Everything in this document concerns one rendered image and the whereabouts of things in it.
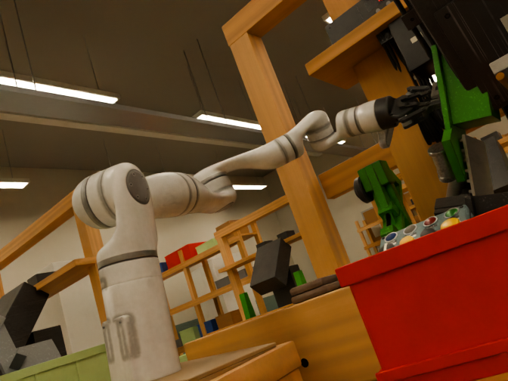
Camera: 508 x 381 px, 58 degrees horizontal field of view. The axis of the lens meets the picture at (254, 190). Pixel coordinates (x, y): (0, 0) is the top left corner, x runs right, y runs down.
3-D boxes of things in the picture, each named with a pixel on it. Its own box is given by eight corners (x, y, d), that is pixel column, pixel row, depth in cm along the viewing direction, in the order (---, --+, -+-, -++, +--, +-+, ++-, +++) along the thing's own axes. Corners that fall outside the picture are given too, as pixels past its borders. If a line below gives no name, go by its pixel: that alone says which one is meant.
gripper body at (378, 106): (368, 114, 105) (409, 103, 100) (375, 92, 111) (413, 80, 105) (381, 137, 109) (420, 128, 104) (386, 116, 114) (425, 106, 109)
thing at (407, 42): (474, 32, 109) (447, -19, 113) (409, 72, 119) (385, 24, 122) (485, 44, 119) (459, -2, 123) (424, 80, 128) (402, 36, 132)
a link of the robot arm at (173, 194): (164, 221, 97) (202, 208, 94) (75, 236, 72) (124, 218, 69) (151, 181, 98) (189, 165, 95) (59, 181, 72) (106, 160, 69)
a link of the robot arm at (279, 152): (277, 137, 124) (292, 163, 122) (188, 183, 119) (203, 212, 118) (280, 125, 115) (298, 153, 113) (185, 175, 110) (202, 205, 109)
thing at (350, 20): (376, 14, 128) (367, -6, 130) (332, 46, 136) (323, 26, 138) (386, 22, 134) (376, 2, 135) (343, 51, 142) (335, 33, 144)
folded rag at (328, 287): (313, 297, 95) (308, 283, 96) (347, 285, 91) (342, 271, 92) (292, 305, 87) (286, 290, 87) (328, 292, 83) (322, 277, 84)
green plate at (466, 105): (496, 142, 82) (475, 30, 84) (448, 151, 87) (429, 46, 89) (507, 146, 91) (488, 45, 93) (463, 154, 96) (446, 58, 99)
